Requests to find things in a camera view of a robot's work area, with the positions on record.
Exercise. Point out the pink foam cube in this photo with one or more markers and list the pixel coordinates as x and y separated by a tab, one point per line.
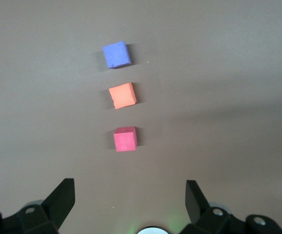
125	141

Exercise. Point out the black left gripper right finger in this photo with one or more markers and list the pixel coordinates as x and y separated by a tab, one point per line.
196	204

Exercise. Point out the orange foam cube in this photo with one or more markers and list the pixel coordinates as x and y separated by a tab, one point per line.
121	96

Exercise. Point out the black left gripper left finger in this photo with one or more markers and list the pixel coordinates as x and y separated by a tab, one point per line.
55	204

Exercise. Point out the blue foam cube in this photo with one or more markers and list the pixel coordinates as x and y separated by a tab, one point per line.
116	54

